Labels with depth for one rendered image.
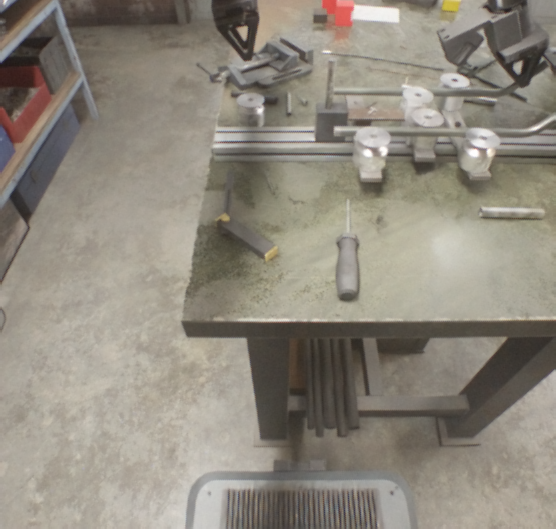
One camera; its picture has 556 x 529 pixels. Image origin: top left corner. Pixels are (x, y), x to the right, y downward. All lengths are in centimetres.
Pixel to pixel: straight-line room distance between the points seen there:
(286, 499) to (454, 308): 66
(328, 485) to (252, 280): 65
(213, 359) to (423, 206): 100
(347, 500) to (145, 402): 72
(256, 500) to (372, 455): 45
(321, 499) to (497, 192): 75
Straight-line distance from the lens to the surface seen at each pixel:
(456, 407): 127
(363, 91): 76
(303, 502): 107
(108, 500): 142
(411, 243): 61
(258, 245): 56
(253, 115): 79
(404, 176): 72
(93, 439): 148
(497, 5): 74
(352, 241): 56
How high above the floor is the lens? 132
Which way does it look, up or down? 50 degrees down
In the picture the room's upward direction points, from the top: 1 degrees counter-clockwise
